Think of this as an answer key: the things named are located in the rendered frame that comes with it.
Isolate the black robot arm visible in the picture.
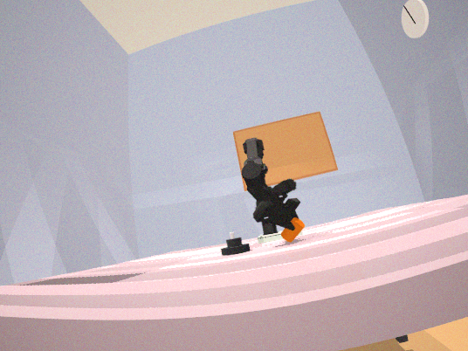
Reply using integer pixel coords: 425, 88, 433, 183
242, 137, 297, 236

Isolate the orange knob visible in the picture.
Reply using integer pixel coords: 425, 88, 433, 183
281, 217, 305, 242

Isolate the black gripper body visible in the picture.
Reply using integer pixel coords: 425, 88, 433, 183
253, 187, 300, 223

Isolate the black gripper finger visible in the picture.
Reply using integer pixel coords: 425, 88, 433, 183
266, 205, 295, 231
286, 203, 299, 221

